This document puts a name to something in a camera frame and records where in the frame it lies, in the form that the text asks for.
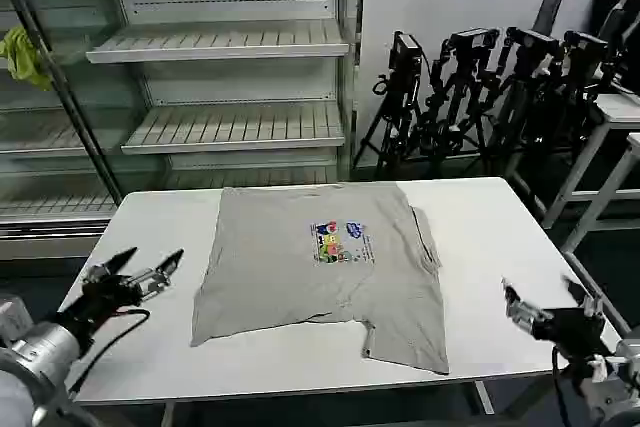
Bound white metal desk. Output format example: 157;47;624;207
561;131;640;254
541;91;640;229

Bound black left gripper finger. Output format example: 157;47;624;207
82;246;139;287
130;248;185;301

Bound yellow-green cloth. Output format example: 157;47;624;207
0;25;54;92

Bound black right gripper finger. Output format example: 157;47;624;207
561;274;607;319
501;275;554;334

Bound grey printed t-shirt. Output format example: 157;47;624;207
189;184;451;376

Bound empty white display shelf unit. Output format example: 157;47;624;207
0;0;367;261

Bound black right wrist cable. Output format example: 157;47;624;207
551;344;574;427

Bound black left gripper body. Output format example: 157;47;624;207
53;274;146;344

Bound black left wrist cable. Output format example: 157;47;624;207
67;308;152;399

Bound black monitor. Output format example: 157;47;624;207
589;0;640;94

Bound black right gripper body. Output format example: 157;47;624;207
530;305;612;366

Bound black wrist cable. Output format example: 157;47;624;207
67;308;152;399
551;344;574;427

